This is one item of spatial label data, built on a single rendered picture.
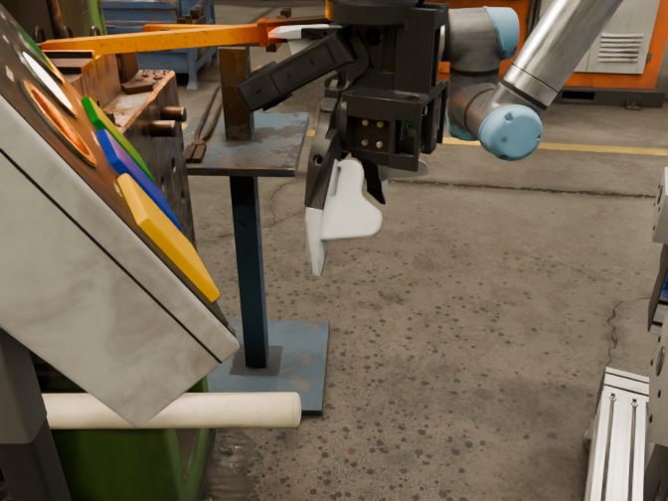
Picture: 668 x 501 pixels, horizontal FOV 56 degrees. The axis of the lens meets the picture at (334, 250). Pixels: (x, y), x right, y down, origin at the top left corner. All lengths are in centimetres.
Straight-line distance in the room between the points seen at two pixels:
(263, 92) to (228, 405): 44
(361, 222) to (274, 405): 40
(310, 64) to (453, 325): 163
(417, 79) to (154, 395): 28
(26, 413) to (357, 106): 36
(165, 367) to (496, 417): 145
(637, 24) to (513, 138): 371
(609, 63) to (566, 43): 368
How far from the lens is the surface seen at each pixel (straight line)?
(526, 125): 88
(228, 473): 161
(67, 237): 33
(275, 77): 52
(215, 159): 141
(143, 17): 477
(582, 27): 90
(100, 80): 106
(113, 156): 47
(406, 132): 49
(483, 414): 178
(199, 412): 84
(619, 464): 142
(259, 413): 82
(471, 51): 99
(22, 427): 60
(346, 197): 48
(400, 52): 47
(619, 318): 226
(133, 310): 36
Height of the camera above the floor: 120
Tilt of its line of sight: 29 degrees down
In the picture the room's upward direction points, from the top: straight up
